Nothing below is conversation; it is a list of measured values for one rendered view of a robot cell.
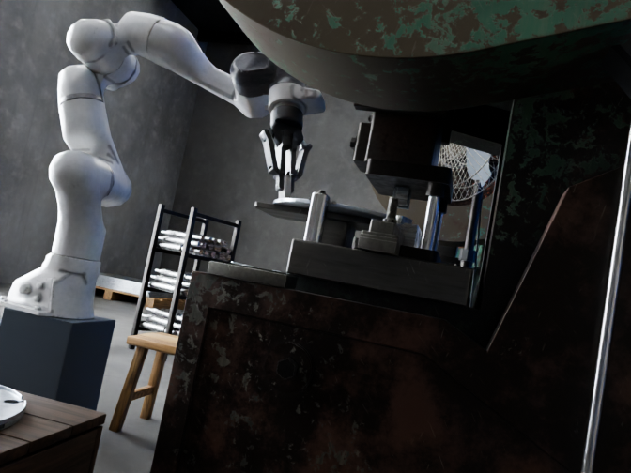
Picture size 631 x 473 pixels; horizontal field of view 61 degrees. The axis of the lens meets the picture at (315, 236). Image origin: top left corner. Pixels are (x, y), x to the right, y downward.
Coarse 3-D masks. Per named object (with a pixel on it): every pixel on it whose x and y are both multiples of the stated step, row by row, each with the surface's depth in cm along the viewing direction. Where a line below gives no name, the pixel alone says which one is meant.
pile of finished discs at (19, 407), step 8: (0, 392) 89; (8, 392) 90; (16, 392) 89; (0, 400) 85; (8, 400) 86; (16, 400) 87; (0, 408) 81; (8, 408) 82; (16, 408) 83; (24, 408) 82; (0, 416) 78; (8, 416) 79; (16, 416) 79; (0, 424) 75; (8, 424) 77
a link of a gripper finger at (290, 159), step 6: (294, 132) 121; (294, 138) 120; (294, 144) 120; (288, 150) 121; (294, 150) 120; (288, 156) 120; (294, 156) 120; (288, 162) 119; (294, 162) 119; (288, 168) 119; (294, 168) 119; (288, 174) 120; (294, 174) 117
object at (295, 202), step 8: (280, 200) 105; (288, 200) 102; (296, 200) 101; (304, 200) 100; (328, 208) 101; (336, 208) 99; (344, 208) 97; (352, 208) 97; (360, 208) 98; (360, 216) 103; (368, 216) 101; (376, 216) 99; (384, 216) 99
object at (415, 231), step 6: (402, 228) 101; (408, 228) 100; (414, 228) 100; (408, 234) 100; (414, 234) 100; (420, 234) 108; (408, 240) 100; (414, 240) 100; (420, 240) 109; (414, 246) 100
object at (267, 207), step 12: (264, 204) 109; (276, 216) 120; (288, 216) 115; (300, 216) 111; (336, 216) 105; (348, 216) 104; (324, 228) 107; (336, 228) 107; (348, 228) 108; (360, 228) 113; (324, 240) 107; (336, 240) 106; (348, 240) 110
